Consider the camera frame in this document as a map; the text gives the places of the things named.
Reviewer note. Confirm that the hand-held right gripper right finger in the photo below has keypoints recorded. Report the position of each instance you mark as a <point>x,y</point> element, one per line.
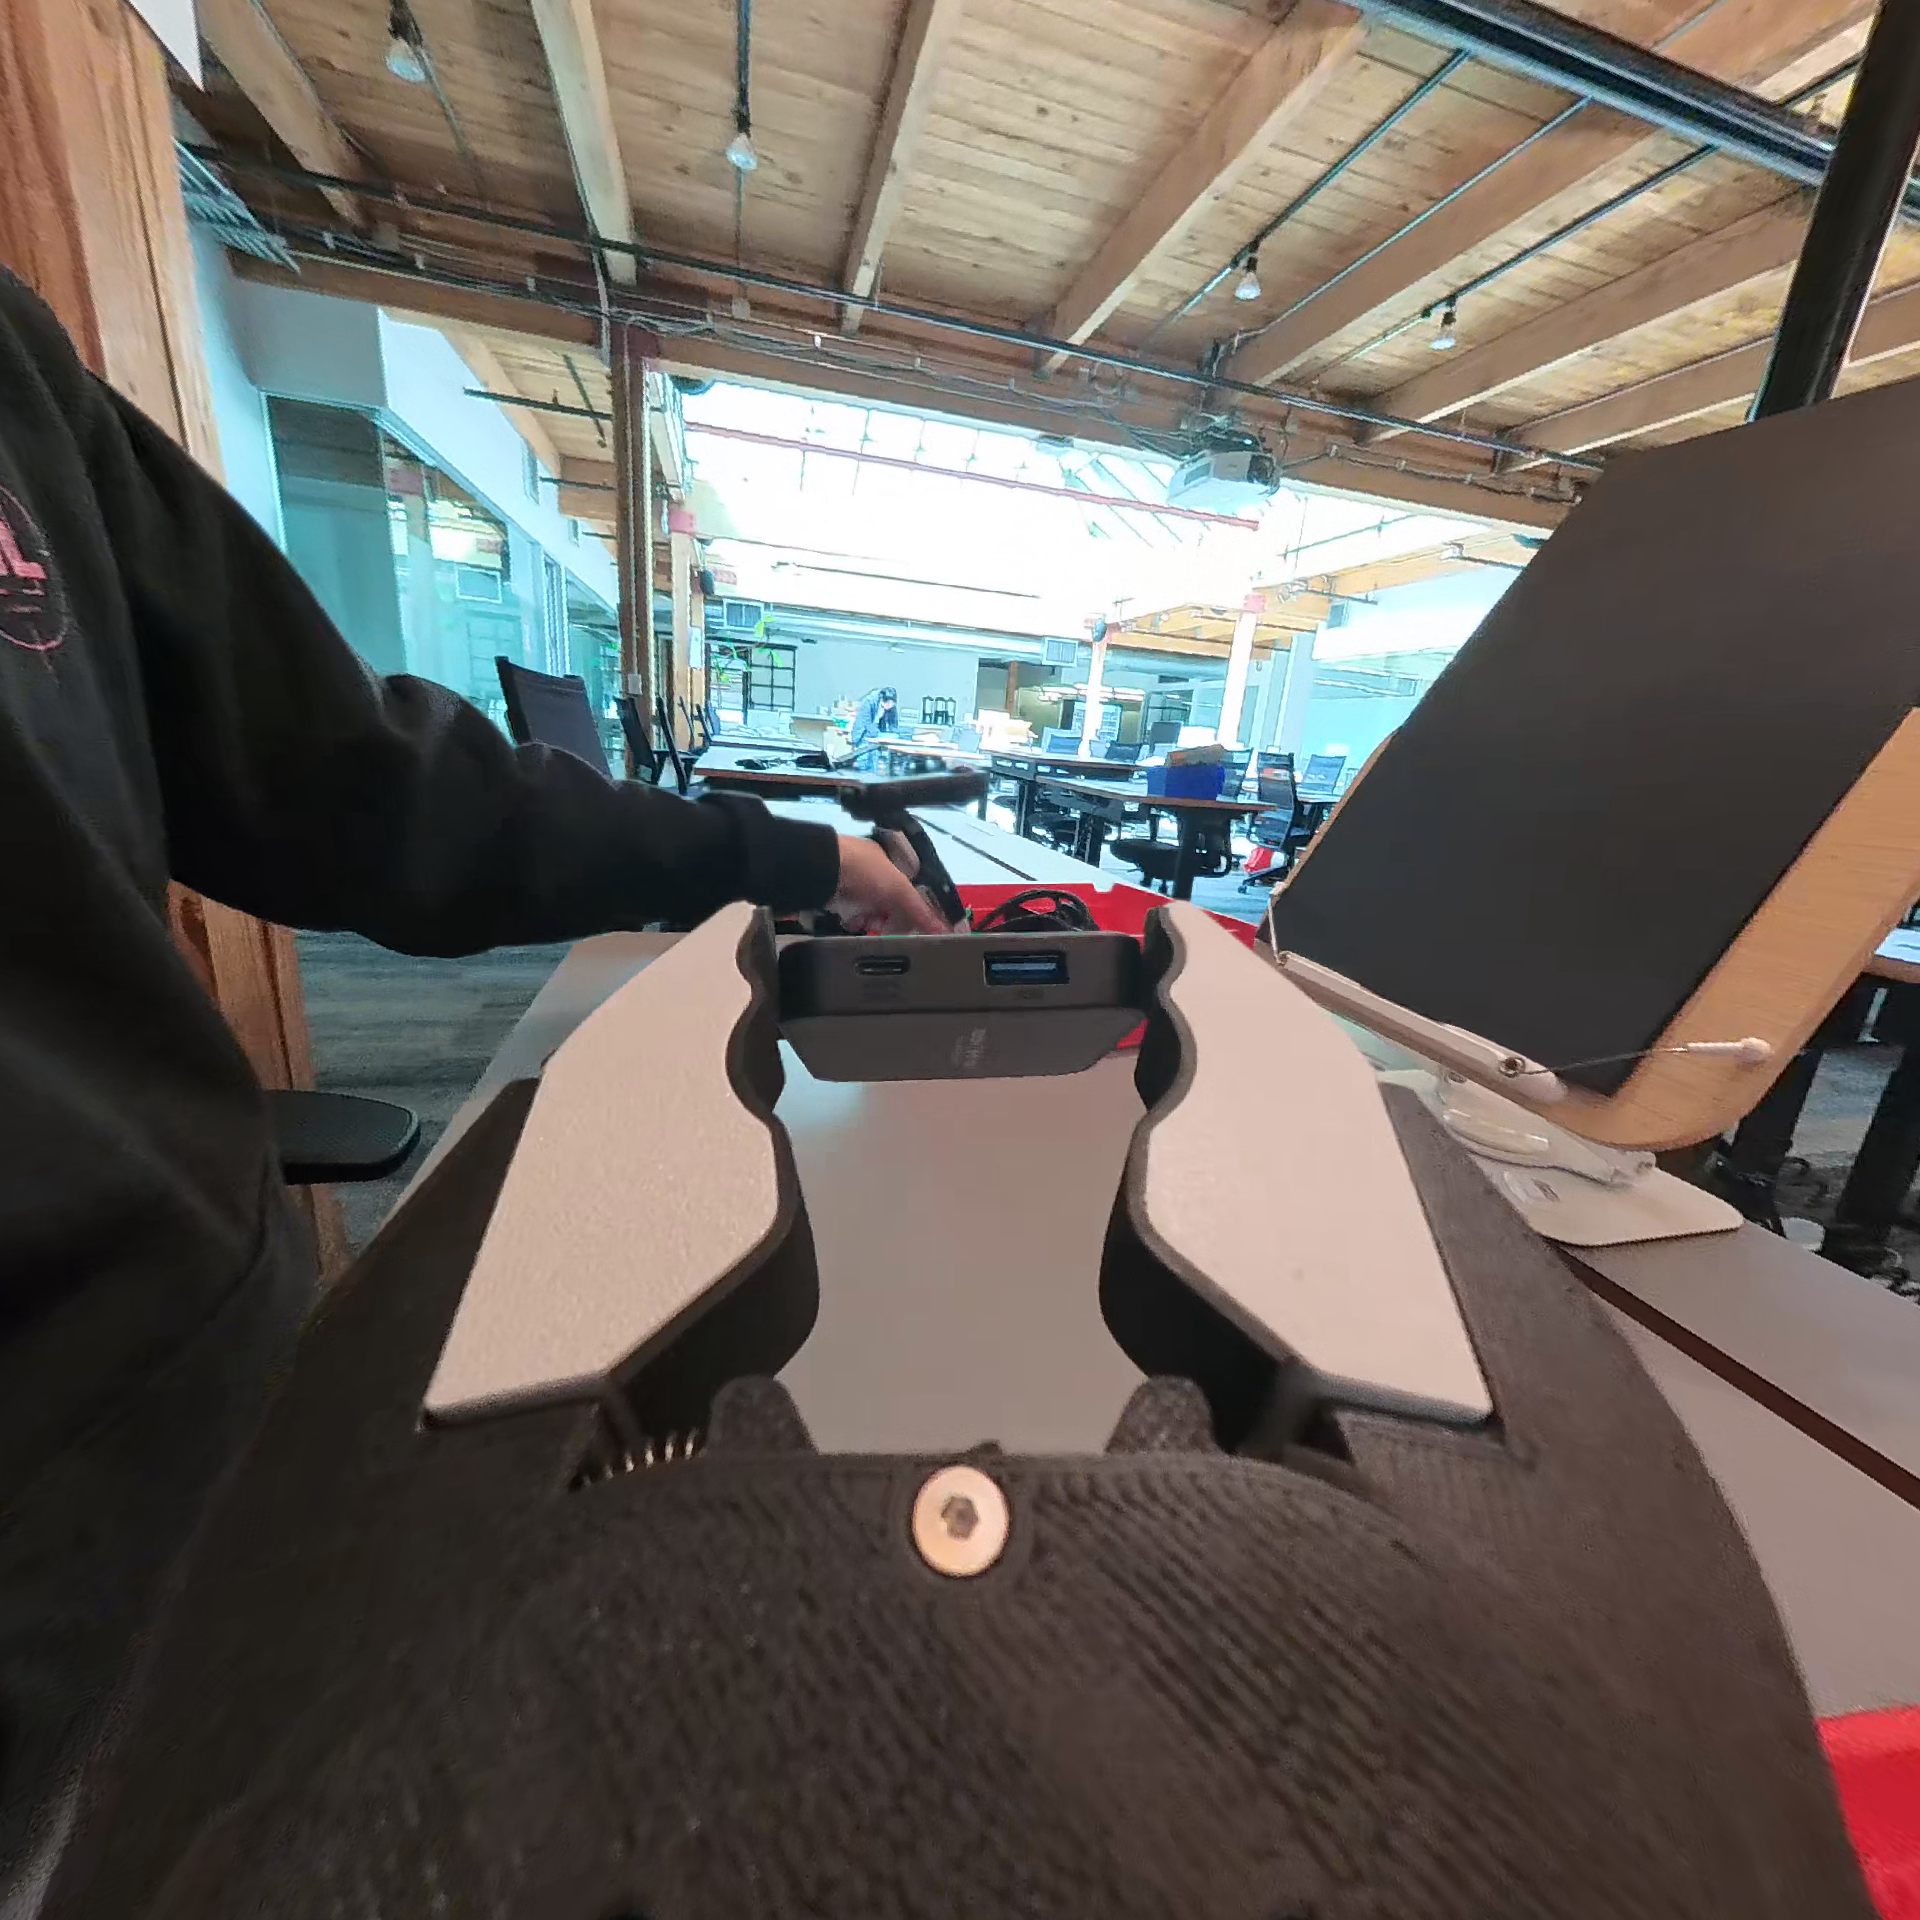
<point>1291,1215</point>

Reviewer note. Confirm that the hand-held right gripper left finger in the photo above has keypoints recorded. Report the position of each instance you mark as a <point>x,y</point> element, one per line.
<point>630,1200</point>

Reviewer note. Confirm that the black USB hub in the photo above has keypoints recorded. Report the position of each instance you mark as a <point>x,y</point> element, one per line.
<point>960,1005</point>

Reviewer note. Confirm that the person's left forearm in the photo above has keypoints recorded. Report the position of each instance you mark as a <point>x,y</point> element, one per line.
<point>601,840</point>

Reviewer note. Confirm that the grey desk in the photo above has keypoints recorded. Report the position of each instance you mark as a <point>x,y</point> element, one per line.
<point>960,1230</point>

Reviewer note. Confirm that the person's left hand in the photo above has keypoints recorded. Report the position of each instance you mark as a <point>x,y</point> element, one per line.
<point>872,884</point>

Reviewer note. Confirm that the row of office desks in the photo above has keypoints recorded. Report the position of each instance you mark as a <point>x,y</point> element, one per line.
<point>1081,788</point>

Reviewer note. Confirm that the blue storage bin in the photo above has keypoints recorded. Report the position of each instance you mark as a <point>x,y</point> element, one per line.
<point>1197,780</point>

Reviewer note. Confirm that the black chair armrest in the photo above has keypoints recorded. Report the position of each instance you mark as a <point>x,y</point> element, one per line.
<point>345,1132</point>

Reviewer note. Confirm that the ceiling projector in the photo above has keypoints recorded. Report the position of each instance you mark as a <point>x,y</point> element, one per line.
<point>1223,481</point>

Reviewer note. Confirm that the person's black clothed torso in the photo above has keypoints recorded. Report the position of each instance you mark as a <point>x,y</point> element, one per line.
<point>121,1051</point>

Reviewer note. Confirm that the black panel with wooden back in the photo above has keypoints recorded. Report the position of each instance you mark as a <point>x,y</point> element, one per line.
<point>1620,721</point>

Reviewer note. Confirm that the empty red bin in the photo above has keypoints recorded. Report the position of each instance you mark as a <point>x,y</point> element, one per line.
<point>1875,1815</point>

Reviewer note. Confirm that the white paper sheet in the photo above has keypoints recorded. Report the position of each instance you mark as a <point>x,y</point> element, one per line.
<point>168,30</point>

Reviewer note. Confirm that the black pole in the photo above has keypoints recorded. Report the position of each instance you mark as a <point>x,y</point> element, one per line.
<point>1853,180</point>

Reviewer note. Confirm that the black chair by glass wall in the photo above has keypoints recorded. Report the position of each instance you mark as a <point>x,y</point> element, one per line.
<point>555,712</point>

